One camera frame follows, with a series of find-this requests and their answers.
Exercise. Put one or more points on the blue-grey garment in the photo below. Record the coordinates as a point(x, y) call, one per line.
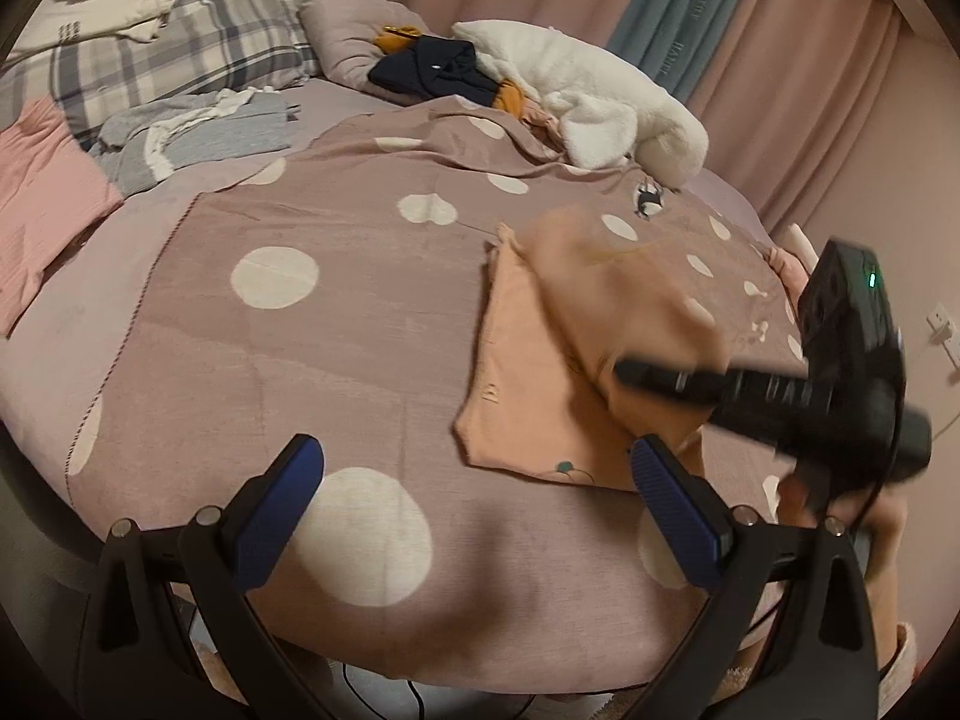
point(202, 131)

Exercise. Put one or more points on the mauve polka dot blanket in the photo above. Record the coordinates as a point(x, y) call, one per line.
point(300, 360)

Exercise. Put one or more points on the peach printed baby romper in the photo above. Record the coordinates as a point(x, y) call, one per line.
point(525, 390)

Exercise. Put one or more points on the navy garment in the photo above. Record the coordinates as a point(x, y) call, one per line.
point(427, 67)

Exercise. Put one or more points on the pink and white garment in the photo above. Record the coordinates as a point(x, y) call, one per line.
point(791, 259)

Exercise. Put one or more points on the white wall socket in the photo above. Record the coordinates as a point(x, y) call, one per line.
point(946, 326)

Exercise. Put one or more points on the teal curtain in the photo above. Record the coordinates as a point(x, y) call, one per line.
point(675, 15)

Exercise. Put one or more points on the lilac pillow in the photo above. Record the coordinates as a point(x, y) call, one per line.
point(345, 37)

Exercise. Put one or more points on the pink cloth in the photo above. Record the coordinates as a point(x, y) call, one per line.
point(45, 195)

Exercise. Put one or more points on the lilac bed sheet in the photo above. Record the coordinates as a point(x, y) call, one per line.
point(75, 300)

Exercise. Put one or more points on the person's right hand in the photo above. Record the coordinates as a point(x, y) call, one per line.
point(799, 495)

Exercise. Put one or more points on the person's right forearm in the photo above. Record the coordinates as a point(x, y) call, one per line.
point(892, 562)

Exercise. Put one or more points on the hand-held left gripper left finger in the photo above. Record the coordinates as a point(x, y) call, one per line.
point(277, 502)

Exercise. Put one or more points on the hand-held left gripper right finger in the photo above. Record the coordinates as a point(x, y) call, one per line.
point(675, 510)

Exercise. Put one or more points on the pink curtain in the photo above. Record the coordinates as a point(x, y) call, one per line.
point(810, 90)

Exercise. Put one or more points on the mustard cloth with gold trim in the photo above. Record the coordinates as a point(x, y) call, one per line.
point(399, 36)

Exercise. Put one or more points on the mustard garment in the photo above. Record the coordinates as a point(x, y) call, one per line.
point(511, 97)

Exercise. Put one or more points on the white clothes pile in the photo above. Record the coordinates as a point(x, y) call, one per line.
point(112, 11)

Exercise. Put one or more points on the grey plaid pillow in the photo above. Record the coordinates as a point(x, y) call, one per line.
point(217, 37)

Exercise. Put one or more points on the small pink garment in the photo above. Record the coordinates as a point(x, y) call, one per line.
point(541, 118)

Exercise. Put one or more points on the white fluffy blanket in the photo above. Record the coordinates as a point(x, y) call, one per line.
point(600, 90)

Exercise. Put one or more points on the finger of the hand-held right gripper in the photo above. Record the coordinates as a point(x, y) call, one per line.
point(667, 379)

